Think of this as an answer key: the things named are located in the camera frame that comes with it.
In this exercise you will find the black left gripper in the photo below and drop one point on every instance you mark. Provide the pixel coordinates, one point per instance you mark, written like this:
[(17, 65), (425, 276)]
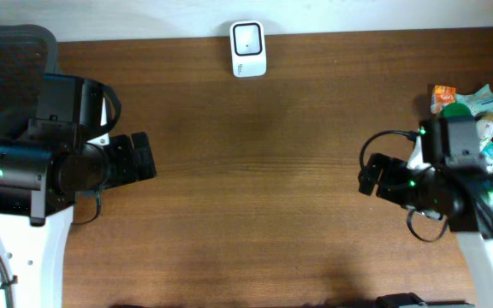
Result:
[(128, 164)]

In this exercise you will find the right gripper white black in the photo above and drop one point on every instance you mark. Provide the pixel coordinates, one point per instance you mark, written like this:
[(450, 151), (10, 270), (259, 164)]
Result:
[(383, 185)]

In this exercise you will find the teal tissue packet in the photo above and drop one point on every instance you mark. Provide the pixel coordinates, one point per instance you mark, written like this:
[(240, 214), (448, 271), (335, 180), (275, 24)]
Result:
[(487, 154)]

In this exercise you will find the green lidded jar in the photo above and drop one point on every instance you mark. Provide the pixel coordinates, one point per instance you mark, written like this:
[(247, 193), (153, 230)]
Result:
[(454, 110)]

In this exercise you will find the white tube with tan cap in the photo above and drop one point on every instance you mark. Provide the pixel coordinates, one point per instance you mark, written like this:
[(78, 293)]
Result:
[(484, 128)]

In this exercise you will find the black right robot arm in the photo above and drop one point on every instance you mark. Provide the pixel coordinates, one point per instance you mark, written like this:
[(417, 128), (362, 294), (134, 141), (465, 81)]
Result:
[(451, 186)]

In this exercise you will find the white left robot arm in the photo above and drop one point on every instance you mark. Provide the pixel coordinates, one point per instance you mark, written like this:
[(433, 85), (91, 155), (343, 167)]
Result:
[(64, 148)]

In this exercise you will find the white barcode scanner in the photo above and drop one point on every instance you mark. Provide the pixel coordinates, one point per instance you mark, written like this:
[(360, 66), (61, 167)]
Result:
[(248, 51)]

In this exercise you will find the dark grey plastic basket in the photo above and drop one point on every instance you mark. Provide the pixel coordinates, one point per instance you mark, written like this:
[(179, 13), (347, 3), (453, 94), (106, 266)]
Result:
[(27, 52)]

